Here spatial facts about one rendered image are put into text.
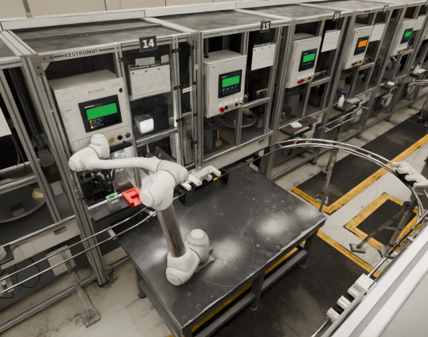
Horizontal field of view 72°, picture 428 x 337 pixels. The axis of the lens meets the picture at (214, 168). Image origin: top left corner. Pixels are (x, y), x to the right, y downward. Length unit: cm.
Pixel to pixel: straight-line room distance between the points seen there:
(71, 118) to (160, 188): 77
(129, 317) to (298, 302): 146
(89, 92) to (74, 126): 24
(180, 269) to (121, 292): 117
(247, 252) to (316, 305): 94
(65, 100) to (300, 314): 242
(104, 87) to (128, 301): 183
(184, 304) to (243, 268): 48
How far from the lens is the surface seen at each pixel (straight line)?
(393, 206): 429
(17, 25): 267
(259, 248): 234
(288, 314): 286
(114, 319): 288
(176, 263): 189
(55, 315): 306
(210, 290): 210
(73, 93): 198
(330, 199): 402
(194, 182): 260
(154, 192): 155
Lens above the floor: 246
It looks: 35 degrees down
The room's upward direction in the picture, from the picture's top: 1 degrees clockwise
